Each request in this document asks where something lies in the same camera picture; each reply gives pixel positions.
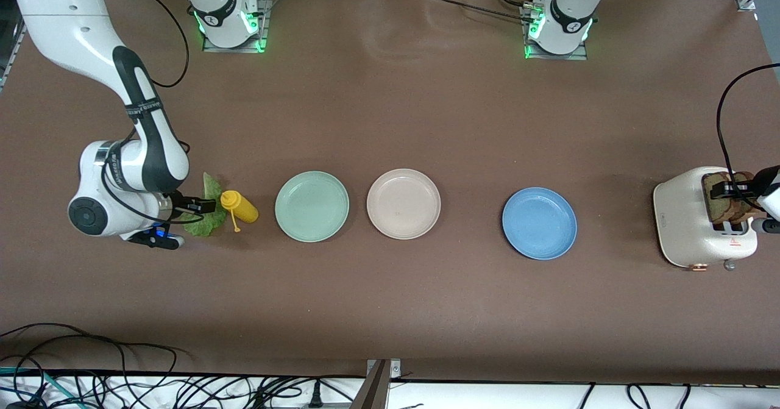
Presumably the beige plate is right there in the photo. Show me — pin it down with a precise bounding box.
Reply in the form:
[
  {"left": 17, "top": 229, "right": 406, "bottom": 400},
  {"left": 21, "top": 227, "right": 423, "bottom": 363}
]
[{"left": 366, "top": 168, "right": 442, "bottom": 240}]

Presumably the mint green plate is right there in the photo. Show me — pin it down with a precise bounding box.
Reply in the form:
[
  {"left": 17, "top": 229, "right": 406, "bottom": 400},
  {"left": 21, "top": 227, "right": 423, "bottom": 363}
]
[{"left": 275, "top": 171, "right": 350, "bottom": 243}]

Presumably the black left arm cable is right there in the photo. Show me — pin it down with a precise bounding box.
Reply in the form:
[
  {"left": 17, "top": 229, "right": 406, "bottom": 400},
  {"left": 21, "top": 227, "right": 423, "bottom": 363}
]
[{"left": 717, "top": 63, "right": 780, "bottom": 212}]

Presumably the teal cable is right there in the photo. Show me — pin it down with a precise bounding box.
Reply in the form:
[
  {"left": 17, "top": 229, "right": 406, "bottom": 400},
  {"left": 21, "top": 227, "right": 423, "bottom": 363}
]
[{"left": 0, "top": 366, "right": 83, "bottom": 409}]

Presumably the green lettuce leaf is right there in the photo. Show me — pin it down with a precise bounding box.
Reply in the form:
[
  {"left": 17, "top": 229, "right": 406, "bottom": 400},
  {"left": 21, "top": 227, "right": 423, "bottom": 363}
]
[{"left": 182, "top": 172, "right": 227, "bottom": 238}]

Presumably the blue plate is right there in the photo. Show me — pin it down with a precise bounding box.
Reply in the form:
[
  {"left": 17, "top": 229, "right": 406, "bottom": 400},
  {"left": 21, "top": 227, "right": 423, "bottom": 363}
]
[{"left": 502, "top": 187, "right": 578, "bottom": 261}]

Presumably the brown bread slice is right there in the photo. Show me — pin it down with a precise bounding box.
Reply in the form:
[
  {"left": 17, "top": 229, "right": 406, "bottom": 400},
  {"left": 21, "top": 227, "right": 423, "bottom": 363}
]
[
  {"left": 733, "top": 171, "right": 765, "bottom": 225},
  {"left": 702, "top": 172, "right": 739, "bottom": 226}
]

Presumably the small metal bracket plate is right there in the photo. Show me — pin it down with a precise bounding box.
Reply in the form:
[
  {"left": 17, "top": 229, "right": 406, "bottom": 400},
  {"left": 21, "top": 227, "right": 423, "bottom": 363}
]
[{"left": 366, "top": 358, "right": 402, "bottom": 380}]

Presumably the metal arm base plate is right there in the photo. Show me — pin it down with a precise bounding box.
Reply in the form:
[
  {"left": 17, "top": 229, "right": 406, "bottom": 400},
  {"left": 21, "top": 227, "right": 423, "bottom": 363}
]
[
  {"left": 201, "top": 0, "right": 273, "bottom": 54},
  {"left": 520, "top": 2, "right": 589, "bottom": 62}
]

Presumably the aluminium profile bar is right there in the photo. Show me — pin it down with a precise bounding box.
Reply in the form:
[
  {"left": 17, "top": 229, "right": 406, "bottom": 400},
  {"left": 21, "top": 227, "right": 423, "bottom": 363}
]
[{"left": 350, "top": 360, "right": 392, "bottom": 409}]

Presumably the yellow squeeze bottle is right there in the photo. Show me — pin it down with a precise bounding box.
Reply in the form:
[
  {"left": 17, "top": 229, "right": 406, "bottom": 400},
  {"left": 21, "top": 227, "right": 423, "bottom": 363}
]
[{"left": 220, "top": 190, "right": 259, "bottom": 233}]

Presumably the cream white toaster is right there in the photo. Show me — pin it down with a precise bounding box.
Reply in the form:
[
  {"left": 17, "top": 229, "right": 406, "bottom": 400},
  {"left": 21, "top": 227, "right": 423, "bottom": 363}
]
[{"left": 653, "top": 166, "right": 759, "bottom": 272}]

